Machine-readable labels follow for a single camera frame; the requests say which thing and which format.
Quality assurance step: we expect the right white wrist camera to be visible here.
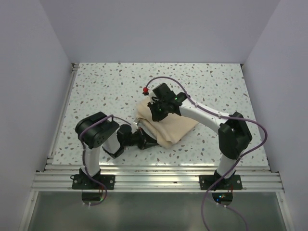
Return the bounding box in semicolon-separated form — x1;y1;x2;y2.
142;87;155;102

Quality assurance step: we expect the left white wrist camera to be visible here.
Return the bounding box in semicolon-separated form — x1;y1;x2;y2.
131;121;139;130

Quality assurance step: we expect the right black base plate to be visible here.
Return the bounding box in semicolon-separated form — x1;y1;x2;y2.
199;175;243;191

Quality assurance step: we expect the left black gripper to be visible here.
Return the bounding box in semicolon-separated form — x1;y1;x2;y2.
123;126;159;149

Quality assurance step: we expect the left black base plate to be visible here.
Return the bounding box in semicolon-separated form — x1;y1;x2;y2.
70;172;116;190

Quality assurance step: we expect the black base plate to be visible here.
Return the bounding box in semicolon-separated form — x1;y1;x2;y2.
70;172;116;190
199;175;243;191

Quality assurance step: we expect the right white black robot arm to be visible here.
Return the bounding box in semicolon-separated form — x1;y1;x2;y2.
147;83;252;189

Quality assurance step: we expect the beige cloth wrap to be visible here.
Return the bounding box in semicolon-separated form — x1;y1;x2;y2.
135;99;198;149

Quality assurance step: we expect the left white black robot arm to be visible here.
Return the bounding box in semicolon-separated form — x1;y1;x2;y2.
75;112;158;189

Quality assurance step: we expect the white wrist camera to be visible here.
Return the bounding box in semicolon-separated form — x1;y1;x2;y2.
142;87;155;102
131;121;139;130

